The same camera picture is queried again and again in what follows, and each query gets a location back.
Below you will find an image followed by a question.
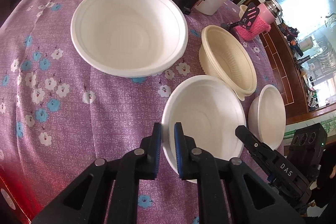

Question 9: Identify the cream ribbed plastic bowl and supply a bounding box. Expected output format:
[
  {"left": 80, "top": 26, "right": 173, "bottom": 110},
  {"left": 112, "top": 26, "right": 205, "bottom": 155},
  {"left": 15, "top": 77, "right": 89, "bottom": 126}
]
[{"left": 199, "top": 25, "right": 257, "bottom": 101}]

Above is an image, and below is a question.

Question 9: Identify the large white foam bowl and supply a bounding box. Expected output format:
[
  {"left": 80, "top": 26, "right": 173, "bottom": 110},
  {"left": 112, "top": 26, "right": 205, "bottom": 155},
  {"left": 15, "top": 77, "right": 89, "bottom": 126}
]
[{"left": 70, "top": 0, "right": 188, "bottom": 78}]

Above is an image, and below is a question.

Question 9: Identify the small white foam bowl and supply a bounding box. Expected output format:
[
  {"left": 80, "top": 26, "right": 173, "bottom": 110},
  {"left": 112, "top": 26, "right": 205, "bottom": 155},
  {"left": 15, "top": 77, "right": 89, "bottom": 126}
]
[{"left": 248, "top": 85, "right": 286, "bottom": 150}]

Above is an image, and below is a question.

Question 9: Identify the small cream cup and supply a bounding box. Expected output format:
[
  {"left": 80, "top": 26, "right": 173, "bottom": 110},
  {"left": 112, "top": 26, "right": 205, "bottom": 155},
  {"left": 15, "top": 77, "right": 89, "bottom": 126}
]
[{"left": 239, "top": 5, "right": 248, "bottom": 18}]

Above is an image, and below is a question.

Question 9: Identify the purple floral tablecloth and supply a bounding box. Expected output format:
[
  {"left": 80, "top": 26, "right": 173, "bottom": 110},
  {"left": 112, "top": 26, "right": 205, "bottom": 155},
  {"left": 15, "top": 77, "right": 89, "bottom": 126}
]
[{"left": 0, "top": 0, "right": 285, "bottom": 224}]

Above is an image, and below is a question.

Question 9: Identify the pink knitted thermos bottle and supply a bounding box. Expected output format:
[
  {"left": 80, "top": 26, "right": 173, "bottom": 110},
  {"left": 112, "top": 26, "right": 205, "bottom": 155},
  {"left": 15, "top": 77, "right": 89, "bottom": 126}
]
[{"left": 234, "top": 0, "right": 282, "bottom": 41}]

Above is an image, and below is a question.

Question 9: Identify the black phone stand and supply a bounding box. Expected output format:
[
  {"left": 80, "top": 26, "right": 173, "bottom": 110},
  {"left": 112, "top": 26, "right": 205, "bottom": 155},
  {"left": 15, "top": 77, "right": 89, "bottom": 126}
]
[{"left": 220, "top": 3, "right": 260, "bottom": 31}]

